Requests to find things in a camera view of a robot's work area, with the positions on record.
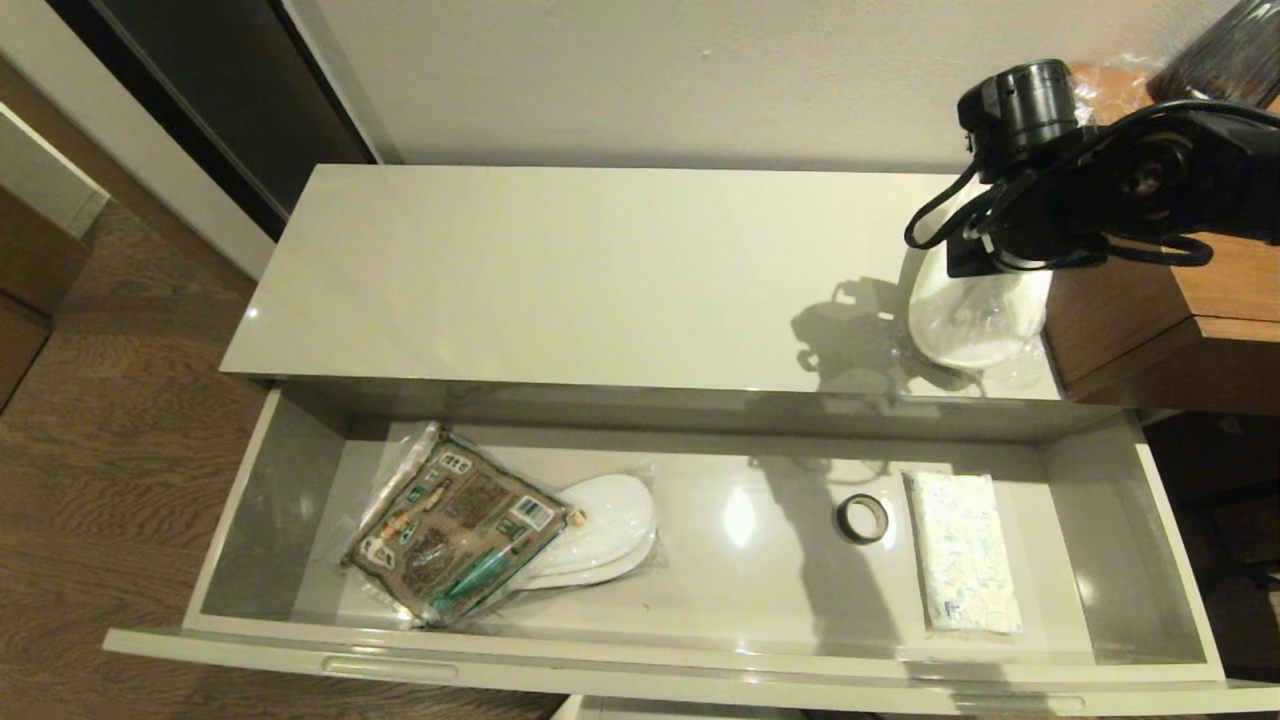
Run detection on silver and black robot base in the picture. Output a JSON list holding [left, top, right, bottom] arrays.
[[553, 695, 801, 720]]

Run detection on white slippers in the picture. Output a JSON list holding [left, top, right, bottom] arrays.
[[900, 55, 1151, 393], [505, 473, 663, 591]]

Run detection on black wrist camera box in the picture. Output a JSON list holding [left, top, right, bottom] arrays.
[[945, 228, 1006, 280]]

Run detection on dark glass vase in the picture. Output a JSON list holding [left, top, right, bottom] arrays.
[[1148, 0, 1280, 109]]

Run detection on white door frame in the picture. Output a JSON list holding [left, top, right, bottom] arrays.
[[0, 0, 281, 286]]

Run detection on black tape roll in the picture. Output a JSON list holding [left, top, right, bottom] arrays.
[[836, 493, 891, 546]]

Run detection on glossy white drawer cabinet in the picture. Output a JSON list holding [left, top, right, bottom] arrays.
[[220, 165, 1151, 446]]

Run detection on brown and white furniture piece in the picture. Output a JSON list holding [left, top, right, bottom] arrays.
[[0, 100, 111, 411]]

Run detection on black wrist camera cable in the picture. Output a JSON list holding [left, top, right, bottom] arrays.
[[903, 163, 991, 251]]

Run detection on brown wooden side cabinet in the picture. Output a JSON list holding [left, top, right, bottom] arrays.
[[1040, 62, 1280, 416]]

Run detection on white patterned tissue pack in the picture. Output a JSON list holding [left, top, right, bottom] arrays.
[[903, 470, 1025, 638]]

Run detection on dark door panel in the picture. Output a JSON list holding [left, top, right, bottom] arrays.
[[45, 0, 381, 246]]

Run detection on brown grain package green print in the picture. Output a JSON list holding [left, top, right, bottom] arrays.
[[342, 425, 586, 629]]

